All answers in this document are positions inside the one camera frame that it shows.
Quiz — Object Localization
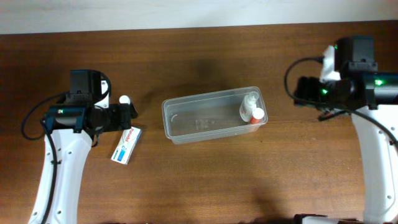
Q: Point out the black bottle white cap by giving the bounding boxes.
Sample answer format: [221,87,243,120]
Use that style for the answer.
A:
[119,95,138,119]

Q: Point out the orange tube white cap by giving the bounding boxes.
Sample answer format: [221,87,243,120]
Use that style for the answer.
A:
[249,108,265,124]

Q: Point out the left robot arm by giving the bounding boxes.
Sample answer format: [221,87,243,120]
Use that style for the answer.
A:
[29,70,137,223]

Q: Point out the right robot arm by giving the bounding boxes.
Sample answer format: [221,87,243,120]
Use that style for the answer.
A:
[287,35,397,223]

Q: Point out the clear plastic container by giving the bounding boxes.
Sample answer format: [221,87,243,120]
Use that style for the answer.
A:
[162,86,268,144]

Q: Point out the white Panadol box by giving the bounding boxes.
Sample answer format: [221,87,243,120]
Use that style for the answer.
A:
[111,127,142,165]

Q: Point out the right black cable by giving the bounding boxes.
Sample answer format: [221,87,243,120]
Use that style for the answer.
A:
[283,55,398,147]

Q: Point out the black cable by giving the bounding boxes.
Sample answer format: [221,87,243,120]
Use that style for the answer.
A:
[20,70,113,224]
[283,55,398,147]

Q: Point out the left black cable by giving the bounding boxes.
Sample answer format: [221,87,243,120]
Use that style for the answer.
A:
[20,70,113,224]

